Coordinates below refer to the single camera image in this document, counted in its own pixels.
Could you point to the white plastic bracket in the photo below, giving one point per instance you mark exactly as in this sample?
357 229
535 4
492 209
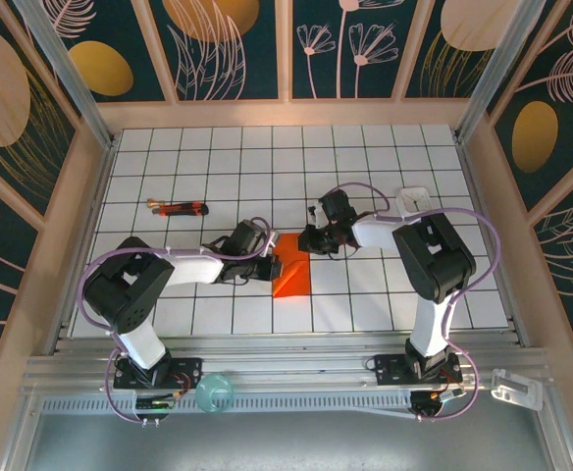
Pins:
517 390

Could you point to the aluminium side rail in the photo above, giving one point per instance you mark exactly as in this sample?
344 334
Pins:
474 189
99 189

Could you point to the black controller board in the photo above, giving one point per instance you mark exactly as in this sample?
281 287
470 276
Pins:
154 404
429 402

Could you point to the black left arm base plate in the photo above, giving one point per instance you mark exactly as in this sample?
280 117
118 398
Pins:
191 368

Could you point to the small brass fitting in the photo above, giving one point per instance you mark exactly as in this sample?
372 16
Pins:
154 202

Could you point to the aluminium mounting rail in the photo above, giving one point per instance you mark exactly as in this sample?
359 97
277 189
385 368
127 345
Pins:
291 363

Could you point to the orange black utility knife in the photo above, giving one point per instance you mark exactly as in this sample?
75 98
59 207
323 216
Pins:
183 210

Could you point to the orange paper sheet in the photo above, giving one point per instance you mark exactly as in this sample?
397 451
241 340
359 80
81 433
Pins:
296 284

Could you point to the aluminium frame post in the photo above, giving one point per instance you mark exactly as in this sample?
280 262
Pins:
68 73
495 73

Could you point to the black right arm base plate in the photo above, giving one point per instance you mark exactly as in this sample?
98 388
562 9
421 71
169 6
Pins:
389 365

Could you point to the white square clock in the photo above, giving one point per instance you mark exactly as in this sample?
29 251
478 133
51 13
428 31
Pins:
414 198

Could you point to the clear teal glass bowl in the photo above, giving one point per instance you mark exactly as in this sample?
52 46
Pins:
213 392

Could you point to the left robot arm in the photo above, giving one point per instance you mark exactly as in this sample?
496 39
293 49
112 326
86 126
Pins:
124 289

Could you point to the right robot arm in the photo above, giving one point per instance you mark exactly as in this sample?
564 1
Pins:
433 260

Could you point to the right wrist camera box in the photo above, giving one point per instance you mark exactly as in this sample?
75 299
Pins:
316 216

